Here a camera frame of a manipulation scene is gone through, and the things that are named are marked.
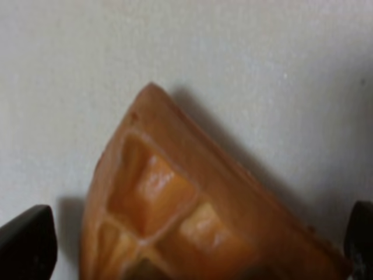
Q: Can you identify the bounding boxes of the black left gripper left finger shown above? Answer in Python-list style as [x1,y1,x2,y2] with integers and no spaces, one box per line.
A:
[1,205,57,279]

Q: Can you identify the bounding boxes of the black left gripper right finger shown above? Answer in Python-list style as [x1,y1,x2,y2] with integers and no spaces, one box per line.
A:
[344,201,372,279]

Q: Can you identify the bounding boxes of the orange toy waffle wedge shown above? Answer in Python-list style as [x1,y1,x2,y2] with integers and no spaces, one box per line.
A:
[79,83,352,279]

